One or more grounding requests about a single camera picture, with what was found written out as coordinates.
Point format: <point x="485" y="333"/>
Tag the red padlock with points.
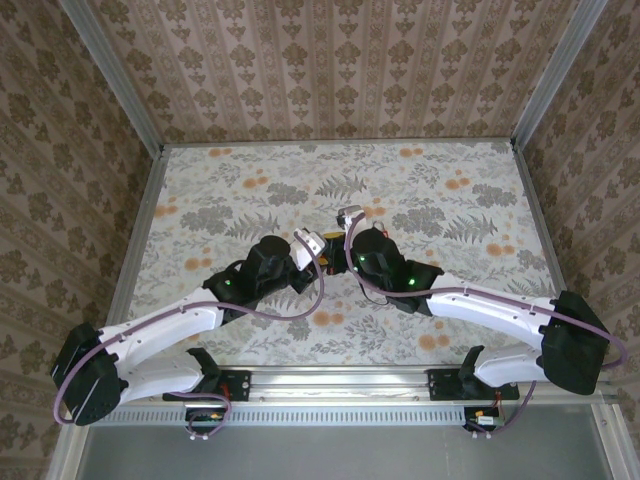
<point x="382" y="228"/>

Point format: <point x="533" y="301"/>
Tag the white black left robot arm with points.
<point x="160" y="320"/>

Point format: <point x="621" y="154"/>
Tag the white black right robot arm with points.
<point x="490" y="310"/>

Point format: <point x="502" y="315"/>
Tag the small black control box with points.
<point x="482" y="421"/>
<point x="205" y="419"/>

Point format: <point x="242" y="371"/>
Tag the grey metal panel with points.
<point x="340" y="455"/>

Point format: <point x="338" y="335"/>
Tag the aluminium table edge rail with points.
<point x="340" y="144"/>
<point x="145" y="225"/>
<point x="542" y="225"/>

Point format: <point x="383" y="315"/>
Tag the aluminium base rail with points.
<point x="340" y="385"/>

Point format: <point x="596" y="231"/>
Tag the aluminium frame post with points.
<point x="560" y="75"/>
<point x="115" y="75"/>

